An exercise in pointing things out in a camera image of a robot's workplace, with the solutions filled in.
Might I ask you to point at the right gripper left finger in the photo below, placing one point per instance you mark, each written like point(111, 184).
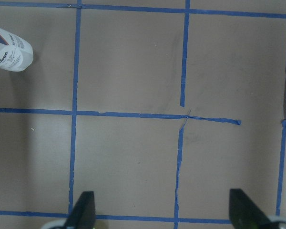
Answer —
point(83, 215)

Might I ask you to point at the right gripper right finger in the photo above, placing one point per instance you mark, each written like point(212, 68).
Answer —
point(244, 213)

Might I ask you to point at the clear tennis ball can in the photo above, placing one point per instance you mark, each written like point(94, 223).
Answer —
point(16, 54)

